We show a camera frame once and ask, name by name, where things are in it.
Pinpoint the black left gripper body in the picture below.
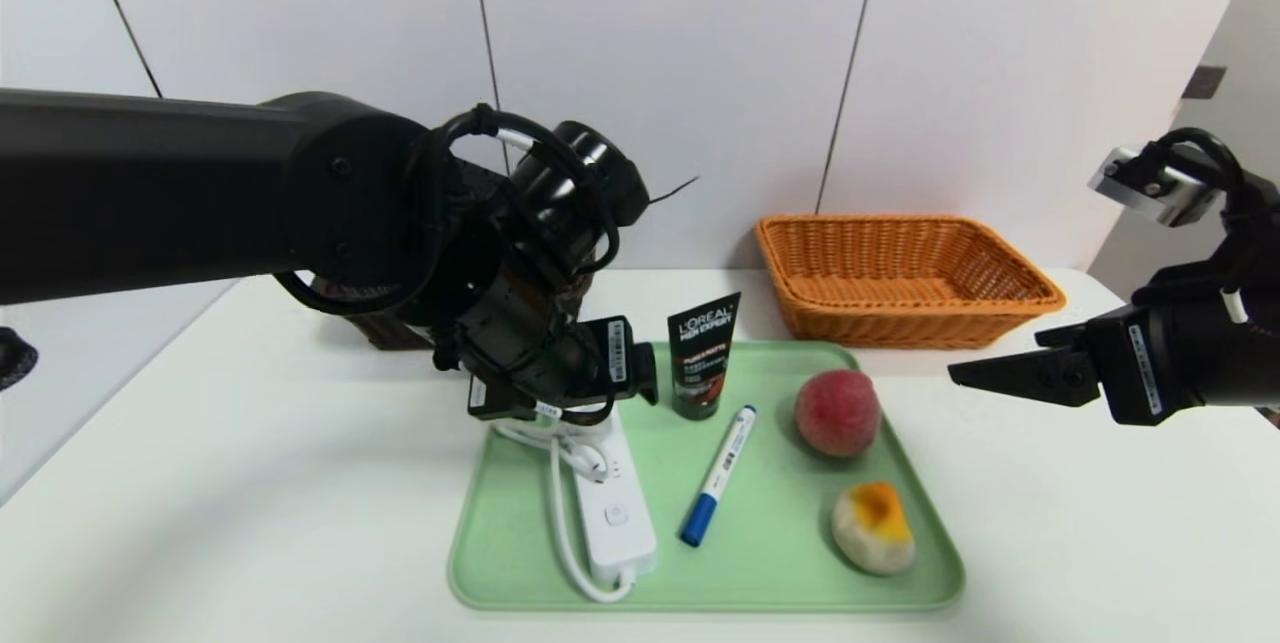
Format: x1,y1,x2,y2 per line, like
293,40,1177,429
550,315,636,402

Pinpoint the black face wash tube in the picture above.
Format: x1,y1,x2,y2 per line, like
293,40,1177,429
667,292,742,421

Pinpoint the white marker with blue cap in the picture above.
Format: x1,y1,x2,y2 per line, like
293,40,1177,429
679,404,758,547

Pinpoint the white power strip with cable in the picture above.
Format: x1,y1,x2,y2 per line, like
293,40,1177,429
490,403,659,604

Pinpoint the red peach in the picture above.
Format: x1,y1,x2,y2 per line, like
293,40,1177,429
794,369,883,459

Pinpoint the cream bun with orange top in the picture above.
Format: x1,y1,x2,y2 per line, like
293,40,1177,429
831,481,917,577

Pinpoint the dark brown wicker basket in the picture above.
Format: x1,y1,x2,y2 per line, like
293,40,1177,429
312,263,599,352

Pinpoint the orange wicker basket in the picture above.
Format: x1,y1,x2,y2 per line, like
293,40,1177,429
755,214,1067,351

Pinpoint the light green plastic tray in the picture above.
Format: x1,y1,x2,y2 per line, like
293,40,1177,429
447,340,966,614

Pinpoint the black left camera cable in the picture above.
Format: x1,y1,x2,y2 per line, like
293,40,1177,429
430,103,623,276

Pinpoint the black camera cable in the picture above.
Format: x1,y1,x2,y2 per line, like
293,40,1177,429
1140,127,1263,224
430,103,623,276

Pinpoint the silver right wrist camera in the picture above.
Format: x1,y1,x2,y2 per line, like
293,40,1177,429
1088,145,1223,228

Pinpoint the black right camera cable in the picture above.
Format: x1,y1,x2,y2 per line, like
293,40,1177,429
1140,127,1263,224

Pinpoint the black braided left arm hose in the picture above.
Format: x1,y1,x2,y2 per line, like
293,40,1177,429
0,328,39,392

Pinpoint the dark wall plate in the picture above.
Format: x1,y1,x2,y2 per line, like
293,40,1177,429
1180,66,1227,102

